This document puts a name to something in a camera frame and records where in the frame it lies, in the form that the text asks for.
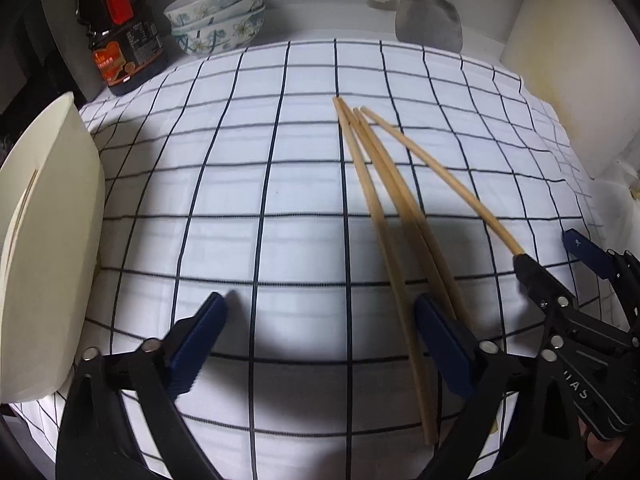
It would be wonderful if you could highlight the dark soy sauce bottle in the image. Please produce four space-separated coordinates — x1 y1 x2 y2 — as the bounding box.
75 0 169 97

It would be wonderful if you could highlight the person's right hand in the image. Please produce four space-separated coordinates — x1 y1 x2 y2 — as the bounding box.
577 420 623 467

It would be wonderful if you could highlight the black range hood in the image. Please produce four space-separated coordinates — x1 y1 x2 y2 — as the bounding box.
0 0 108 111

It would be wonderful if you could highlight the light bamboo chopstick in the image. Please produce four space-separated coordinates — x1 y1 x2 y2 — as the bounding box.
356 110 471 328
351 107 453 318
360 106 525 257
332 96 440 446

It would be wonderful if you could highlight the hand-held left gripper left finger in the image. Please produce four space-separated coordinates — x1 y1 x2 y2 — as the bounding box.
55 291 227 480

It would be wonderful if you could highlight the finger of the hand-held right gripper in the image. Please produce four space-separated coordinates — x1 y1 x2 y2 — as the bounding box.
561 229 621 281
512 254 583 321

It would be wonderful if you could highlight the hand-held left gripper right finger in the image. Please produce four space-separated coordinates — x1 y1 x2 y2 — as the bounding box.
414 294 586 480

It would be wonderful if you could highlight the white cutting board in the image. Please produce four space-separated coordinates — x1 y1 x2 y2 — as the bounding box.
501 0 640 178

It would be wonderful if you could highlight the metal spatula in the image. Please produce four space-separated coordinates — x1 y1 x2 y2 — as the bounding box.
395 0 463 54

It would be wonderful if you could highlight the white round basin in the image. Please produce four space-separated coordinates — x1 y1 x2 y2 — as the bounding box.
0 91 107 403

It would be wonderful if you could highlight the white checkered cloth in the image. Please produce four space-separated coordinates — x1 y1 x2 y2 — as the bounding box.
10 39 606 480

